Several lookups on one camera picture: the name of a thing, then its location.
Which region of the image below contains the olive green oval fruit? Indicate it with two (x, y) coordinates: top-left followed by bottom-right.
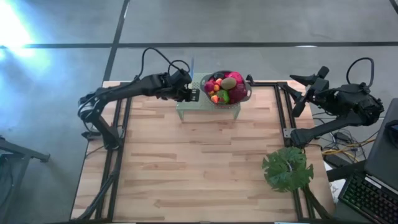
(221, 77), (238, 91)

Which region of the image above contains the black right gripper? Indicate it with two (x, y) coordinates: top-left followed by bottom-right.
(289, 73), (343, 118)

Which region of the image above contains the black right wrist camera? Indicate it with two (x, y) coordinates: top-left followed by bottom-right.
(316, 65), (330, 80)

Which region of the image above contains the black power adapter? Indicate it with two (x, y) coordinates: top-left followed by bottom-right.
(334, 131), (351, 142)

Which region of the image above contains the bright red round fruit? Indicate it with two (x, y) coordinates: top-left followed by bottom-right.
(225, 71), (244, 85)

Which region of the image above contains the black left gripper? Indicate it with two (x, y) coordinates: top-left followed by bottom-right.
(157, 74), (200, 103)

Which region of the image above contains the yellow cable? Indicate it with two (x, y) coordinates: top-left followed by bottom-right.
(321, 138), (379, 156)

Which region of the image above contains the dark metal stand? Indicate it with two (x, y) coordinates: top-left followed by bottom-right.
(0, 135), (51, 224)

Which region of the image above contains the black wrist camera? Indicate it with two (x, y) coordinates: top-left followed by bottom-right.
(316, 65), (330, 80)
(169, 68), (193, 85)

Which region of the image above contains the black aluminium rig frame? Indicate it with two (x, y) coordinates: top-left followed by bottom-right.
(70, 74), (332, 223)

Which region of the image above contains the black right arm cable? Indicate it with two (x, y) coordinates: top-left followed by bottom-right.
(346, 57), (375, 90)

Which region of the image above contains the green apple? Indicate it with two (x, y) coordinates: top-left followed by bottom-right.
(217, 89), (231, 105)

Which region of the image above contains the green potted plant white pot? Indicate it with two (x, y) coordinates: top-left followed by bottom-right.
(262, 146), (315, 193)

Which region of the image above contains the red collapsible colander bowl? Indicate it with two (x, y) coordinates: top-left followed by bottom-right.
(199, 70), (252, 109)

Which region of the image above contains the pale green perforated metal shelf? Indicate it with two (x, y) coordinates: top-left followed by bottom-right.
(175, 72), (241, 121)

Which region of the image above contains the dark red bell pepper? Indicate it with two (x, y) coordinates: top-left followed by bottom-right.
(229, 84), (249, 105)

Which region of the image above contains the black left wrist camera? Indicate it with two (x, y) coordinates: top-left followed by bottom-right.
(169, 68), (193, 85)

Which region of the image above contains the white paper sheet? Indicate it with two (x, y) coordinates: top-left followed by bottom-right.
(328, 179), (345, 205)

